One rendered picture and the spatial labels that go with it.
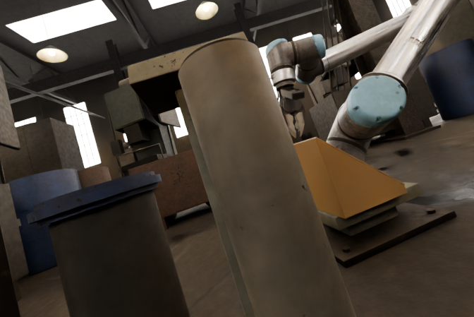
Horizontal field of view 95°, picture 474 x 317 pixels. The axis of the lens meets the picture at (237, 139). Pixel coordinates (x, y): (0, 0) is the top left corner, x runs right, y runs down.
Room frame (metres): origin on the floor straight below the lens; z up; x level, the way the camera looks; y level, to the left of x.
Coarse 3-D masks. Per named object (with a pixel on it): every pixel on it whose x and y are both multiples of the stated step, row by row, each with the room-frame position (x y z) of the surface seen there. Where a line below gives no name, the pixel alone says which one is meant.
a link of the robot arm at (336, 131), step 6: (336, 120) 0.84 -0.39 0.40; (336, 126) 0.85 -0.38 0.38; (330, 132) 0.89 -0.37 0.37; (336, 132) 0.85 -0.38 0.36; (342, 132) 0.82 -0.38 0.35; (348, 138) 0.81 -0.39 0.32; (354, 138) 0.80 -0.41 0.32; (366, 138) 0.79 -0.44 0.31; (360, 144) 0.81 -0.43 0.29; (366, 144) 0.82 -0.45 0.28
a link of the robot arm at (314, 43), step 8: (296, 40) 0.79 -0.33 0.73; (304, 40) 0.78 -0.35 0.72; (312, 40) 0.77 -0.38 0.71; (320, 40) 0.77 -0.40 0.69; (296, 48) 0.78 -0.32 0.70; (304, 48) 0.78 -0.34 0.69; (312, 48) 0.77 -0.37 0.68; (320, 48) 0.77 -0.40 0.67; (296, 56) 0.79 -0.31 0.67; (304, 56) 0.79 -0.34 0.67; (312, 56) 0.80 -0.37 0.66; (320, 56) 0.80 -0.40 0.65; (296, 64) 0.83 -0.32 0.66; (304, 64) 0.84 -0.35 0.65; (312, 64) 0.84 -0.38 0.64
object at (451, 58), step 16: (448, 48) 2.63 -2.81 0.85; (464, 48) 2.58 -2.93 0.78; (432, 64) 2.79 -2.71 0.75; (448, 64) 2.67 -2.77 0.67; (464, 64) 2.59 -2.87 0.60; (432, 80) 2.87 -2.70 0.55; (448, 80) 2.72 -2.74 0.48; (464, 80) 2.62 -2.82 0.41; (432, 96) 3.01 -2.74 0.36; (448, 96) 2.77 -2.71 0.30; (464, 96) 2.66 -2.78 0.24; (448, 112) 2.85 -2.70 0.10; (464, 112) 2.71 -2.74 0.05
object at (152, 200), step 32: (96, 192) 0.48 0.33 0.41; (128, 192) 0.54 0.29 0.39; (64, 224) 0.50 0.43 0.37; (96, 224) 0.50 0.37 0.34; (128, 224) 0.54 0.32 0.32; (160, 224) 0.63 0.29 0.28; (64, 256) 0.50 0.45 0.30; (96, 256) 0.50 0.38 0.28; (128, 256) 0.52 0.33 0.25; (160, 256) 0.59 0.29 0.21; (64, 288) 0.52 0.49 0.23; (96, 288) 0.49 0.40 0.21; (128, 288) 0.51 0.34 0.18; (160, 288) 0.56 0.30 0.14
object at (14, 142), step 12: (0, 72) 2.43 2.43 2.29; (0, 84) 2.38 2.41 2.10; (0, 96) 2.32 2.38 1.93; (0, 108) 2.27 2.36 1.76; (0, 120) 2.22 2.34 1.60; (12, 120) 2.45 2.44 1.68; (0, 132) 2.18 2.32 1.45; (12, 132) 2.39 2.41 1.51; (0, 144) 2.17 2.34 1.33; (12, 144) 2.34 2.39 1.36
